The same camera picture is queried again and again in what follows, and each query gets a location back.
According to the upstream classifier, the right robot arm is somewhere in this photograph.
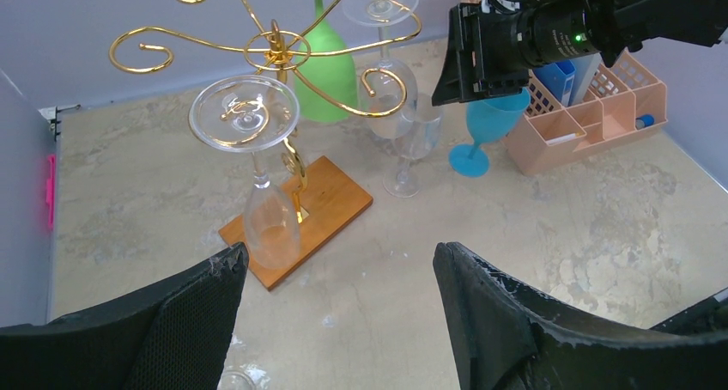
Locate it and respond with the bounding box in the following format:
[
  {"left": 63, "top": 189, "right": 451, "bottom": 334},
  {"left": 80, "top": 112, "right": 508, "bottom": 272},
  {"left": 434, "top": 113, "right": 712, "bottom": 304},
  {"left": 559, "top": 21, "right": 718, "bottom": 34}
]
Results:
[{"left": 432, "top": 0, "right": 727, "bottom": 107}]

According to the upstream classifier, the blue plastic goblet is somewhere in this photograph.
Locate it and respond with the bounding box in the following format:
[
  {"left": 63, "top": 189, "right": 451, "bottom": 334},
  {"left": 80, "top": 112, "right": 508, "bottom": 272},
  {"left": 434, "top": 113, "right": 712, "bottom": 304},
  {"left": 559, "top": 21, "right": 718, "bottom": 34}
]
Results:
[{"left": 449, "top": 88, "right": 531, "bottom": 178}]

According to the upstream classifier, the clear glass back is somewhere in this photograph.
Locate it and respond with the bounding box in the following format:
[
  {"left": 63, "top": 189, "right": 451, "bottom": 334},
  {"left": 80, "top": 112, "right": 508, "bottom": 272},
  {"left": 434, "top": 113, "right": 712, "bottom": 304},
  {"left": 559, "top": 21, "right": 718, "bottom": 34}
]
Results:
[{"left": 383, "top": 93, "right": 444, "bottom": 198}]

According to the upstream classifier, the pink marker on wall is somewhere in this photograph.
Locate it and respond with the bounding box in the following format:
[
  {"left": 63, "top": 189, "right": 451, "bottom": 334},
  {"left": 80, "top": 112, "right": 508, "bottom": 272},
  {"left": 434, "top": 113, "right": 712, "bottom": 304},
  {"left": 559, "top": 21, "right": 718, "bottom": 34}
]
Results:
[{"left": 45, "top": 154, "right": 57, "bottom": 230}]

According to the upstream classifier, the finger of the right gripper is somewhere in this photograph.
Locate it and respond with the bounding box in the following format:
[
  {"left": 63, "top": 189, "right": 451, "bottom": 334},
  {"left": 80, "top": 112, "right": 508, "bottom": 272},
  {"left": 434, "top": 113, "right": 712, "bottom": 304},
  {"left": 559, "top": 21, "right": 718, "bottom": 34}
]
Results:
[{"left": 431, "top": 3, "right": 484, "bottom": 107}]

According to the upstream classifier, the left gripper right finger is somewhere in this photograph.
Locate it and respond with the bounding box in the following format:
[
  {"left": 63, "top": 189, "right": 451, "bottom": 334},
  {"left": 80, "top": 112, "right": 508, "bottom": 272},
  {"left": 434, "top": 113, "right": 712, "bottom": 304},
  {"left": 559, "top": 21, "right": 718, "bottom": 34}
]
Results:
[{"left": 433, "top": 242, "right": 727, "bottom": 389}]

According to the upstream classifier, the green plastic goblet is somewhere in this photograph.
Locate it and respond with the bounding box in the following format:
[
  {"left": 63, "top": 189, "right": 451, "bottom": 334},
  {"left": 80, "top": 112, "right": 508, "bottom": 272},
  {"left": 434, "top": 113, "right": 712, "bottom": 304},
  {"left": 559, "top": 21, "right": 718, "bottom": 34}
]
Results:
[{"left": 294, "top": 0, "right": 357, "bottom": 123}]

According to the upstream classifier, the peach file organizer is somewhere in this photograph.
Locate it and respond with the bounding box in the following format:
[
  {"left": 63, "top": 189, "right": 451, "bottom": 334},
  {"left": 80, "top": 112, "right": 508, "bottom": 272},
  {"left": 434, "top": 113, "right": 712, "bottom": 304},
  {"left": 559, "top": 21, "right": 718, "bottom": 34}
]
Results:
[{"left": 460, "top": 0, "right": 669, "bottom": 178}]

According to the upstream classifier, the clear glass near left arm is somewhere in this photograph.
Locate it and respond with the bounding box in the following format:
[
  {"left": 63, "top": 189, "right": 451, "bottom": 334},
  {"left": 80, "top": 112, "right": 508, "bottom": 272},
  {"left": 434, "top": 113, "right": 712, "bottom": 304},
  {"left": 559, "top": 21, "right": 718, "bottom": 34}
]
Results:
[{"left": 217, "top": 369, "right": 257, "bottom": 390}]

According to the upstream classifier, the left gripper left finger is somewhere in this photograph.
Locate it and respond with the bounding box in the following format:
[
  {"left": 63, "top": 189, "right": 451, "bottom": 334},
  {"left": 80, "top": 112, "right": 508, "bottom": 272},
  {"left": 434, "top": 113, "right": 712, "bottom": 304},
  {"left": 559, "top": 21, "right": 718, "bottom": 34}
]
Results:
[{"left": 1, "top": 242, "right": 249, "bottom": 389}]

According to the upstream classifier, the clear flute wine glass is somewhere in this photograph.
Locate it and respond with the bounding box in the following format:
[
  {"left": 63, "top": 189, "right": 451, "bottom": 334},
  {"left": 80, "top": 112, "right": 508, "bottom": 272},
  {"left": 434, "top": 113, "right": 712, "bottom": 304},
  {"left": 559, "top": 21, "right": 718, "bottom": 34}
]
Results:
[{"left": 188, "top": 75, "right": 300, "bottom": 270}]

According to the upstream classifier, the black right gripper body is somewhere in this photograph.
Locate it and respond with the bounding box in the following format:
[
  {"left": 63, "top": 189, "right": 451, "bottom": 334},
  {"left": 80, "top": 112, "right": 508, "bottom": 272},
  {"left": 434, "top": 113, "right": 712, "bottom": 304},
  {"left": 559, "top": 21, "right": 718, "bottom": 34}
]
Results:
[{"left": 460, "top": 3, "right": 546, "bottom": 99}]

